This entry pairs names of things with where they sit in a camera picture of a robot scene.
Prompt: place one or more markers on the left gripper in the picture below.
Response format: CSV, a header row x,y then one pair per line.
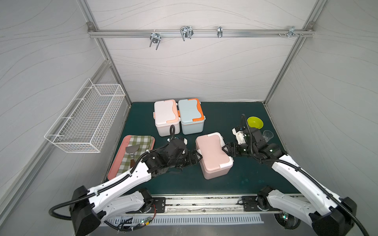
x,y
187,156

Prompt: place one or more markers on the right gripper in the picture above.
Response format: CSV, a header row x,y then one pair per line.
x,y
235,148

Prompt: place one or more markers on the pink first aid box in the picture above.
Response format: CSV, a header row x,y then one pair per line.
x,y
215,162

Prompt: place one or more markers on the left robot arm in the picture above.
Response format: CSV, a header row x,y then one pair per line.
x,y
88,208

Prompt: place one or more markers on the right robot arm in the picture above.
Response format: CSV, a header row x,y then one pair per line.
x,y
325,211

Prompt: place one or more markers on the green table mat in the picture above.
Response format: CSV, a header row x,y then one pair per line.
x,y
246,176

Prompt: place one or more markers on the green bowl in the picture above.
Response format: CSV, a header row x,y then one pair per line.
x,y
255,122

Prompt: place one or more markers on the clear plastic cup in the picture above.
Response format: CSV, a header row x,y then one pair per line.
x,y
267,135

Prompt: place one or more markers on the green checkered cloth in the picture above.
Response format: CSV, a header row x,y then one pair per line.
x,y
145,142

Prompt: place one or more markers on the pink tray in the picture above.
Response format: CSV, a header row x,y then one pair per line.
x,y
111,173

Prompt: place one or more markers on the metal u-bolt clamp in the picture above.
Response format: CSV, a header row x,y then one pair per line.
x,y
186,32

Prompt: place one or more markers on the metal hook clamp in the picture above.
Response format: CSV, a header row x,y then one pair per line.
x,y
155,38

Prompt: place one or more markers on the aluminium crossbar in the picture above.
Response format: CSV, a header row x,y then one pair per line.
x,y
198,33

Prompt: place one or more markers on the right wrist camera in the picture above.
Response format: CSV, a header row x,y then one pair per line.
x,y
239,135

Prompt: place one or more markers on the blue box orange handle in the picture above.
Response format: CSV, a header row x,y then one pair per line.
x,y
192,116

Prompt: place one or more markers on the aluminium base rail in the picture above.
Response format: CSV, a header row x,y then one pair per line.
x,y
206,203

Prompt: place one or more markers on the white box peach handle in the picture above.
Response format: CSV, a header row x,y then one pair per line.
x,y
165,115

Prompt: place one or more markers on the white wire basket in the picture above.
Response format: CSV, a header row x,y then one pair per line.
x,y
84,124

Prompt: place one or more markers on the small metal bracket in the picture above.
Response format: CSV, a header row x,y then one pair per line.
x,y
219,32

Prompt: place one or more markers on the metal screw bracket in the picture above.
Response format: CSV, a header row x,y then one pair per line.
x,y
291,33

